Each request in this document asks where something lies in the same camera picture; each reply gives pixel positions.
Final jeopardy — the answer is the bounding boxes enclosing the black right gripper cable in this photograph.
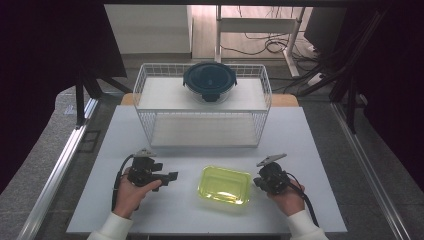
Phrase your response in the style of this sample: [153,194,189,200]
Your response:
[285,171,320,228]

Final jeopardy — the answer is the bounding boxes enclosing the dark curtain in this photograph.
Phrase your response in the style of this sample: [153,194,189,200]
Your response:
[0,0,128,195]
[333,0,424,194]

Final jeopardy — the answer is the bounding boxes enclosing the aluminium rail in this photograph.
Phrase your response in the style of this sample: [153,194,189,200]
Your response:
[16,98,99,240]
[330,101,414,240]

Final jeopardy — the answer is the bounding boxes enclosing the white power strip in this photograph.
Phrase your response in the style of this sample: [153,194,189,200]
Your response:
[306,72,324,88]

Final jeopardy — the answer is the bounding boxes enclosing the white desk frame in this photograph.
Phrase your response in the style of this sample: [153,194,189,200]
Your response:
[214,4,306,78]

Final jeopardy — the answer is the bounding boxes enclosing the black floor cables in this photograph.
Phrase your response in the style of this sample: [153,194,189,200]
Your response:
[219,5,321,64]

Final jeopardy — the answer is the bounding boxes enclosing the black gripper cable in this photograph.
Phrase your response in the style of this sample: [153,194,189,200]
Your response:
[285,171,320,228]
[111,153,135,212]

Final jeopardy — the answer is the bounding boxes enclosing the person's left hand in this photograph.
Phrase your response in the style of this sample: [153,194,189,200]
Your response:
[113,166,163,220]

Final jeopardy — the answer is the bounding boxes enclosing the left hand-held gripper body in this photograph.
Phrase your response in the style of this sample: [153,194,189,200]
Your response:
[127,148,164,188]

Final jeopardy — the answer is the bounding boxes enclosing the green plastic container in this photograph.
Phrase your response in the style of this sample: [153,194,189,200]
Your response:
[197,165,252,206]

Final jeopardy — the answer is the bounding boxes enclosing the white wire rack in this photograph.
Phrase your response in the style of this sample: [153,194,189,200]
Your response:
[132,63,273,149]

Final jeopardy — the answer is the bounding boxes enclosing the white cabinet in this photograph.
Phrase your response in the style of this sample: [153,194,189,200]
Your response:
[104,4,194,55]

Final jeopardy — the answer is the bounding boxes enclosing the round container with blue lid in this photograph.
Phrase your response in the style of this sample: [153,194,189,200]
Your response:
[182,61,238,104]

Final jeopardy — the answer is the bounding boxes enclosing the person's right hand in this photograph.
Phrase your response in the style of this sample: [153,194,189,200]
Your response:
[266,179,306,218]

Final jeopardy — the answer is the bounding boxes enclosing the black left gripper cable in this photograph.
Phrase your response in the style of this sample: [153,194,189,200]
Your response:
[111,153,135,212]

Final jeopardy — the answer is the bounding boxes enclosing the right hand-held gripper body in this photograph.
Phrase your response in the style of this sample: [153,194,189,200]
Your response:
[255,153,292,196]

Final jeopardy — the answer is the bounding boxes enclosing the wooden board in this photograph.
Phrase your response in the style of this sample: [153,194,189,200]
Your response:
[119,93,300,108]

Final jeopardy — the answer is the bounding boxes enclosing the black metal stand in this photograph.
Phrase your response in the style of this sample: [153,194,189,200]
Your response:
[74,63,133,130]
[298,9,389,135]

